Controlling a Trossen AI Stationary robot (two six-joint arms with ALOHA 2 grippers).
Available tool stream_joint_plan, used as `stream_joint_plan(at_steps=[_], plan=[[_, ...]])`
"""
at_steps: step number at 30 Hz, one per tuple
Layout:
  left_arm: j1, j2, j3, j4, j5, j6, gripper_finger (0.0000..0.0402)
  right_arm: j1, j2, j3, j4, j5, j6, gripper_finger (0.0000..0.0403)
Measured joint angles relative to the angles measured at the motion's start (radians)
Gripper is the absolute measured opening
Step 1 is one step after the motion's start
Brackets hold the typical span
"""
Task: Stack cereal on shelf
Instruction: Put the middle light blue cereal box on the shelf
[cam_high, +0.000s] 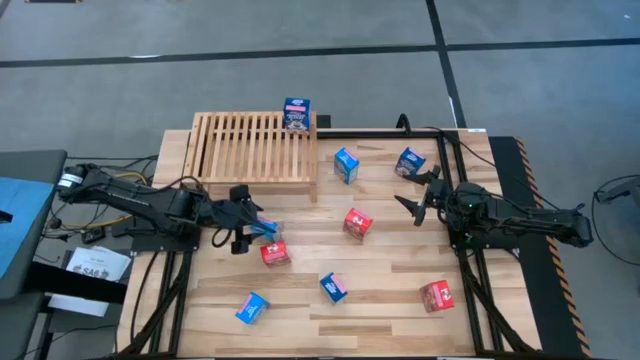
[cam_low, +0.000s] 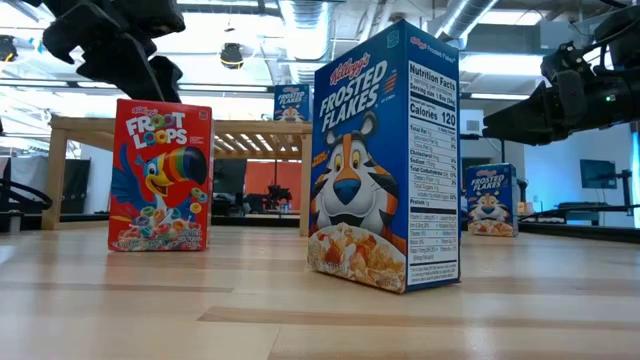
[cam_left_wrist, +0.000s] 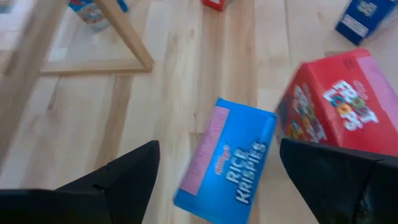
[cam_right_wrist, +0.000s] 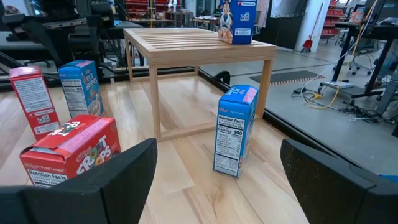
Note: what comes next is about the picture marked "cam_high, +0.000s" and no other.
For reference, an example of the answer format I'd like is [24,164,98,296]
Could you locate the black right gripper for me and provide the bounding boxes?
[393,165,452,228]

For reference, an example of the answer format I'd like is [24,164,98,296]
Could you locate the grey metal stand leg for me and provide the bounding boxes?
[594,174,640,205]

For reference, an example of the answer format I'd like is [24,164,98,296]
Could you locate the white blank paper sheet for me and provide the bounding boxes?
[48,293,110,318]

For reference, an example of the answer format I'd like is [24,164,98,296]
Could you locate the yellow cable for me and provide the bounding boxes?
[64,169,151,231]

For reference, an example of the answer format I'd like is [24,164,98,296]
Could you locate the black hazard-striped mat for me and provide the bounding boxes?
[488,135,594,359]

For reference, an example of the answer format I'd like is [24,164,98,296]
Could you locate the white printed paper sheet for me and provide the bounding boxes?
[64,245,132,283]

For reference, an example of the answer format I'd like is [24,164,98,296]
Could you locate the black cable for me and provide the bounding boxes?
[396,113,501,161]

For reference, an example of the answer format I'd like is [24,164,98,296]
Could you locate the blue cloth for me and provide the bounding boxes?
[0,175,56,281]

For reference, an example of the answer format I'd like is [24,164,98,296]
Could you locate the blue Frosted Flakes cereal box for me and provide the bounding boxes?
[394,146,427,179]
[282,97,312,132]
[319,271,349,305]

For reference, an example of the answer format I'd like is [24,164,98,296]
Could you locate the blue Rice Krispies cereal box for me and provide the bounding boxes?
[249,215,284,244]
[234,291,271,326]
[333,146,361,186]

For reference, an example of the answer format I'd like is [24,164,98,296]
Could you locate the black power adapter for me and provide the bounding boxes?
[80,227,106,245]

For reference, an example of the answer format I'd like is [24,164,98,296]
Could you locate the wooden slatted shelf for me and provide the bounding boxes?
[181,110,320,204]

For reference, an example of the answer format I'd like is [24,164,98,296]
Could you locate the red Froot Loops cereal box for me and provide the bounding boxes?
[342,207,375,242]
[259,240,293,268]
[419,279,456,314]

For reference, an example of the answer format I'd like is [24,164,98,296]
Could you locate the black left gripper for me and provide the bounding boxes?
[201,184,274,255]

